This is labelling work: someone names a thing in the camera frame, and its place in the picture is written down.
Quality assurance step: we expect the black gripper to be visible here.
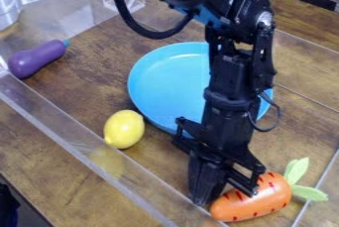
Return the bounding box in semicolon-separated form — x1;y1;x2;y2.
174;87;265;206

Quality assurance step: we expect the orange toy carrot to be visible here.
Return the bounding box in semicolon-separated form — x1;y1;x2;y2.
211;158;329;222

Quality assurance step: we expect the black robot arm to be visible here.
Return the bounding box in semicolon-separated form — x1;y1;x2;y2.
163;0;275;206

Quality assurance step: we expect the yellow toy lemon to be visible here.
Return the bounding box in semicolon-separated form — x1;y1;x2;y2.
103;110;146;149

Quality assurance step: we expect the blue round plate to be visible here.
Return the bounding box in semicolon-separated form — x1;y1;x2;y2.
126;41;274;140

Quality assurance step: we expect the clear acrylic barrier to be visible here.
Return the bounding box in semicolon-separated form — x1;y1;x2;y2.
0;0;339;227

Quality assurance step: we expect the purple toy eggplant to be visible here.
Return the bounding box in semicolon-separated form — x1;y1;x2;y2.
8;40;71;79

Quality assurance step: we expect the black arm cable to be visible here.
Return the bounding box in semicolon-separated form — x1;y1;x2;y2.
107;0;197;41

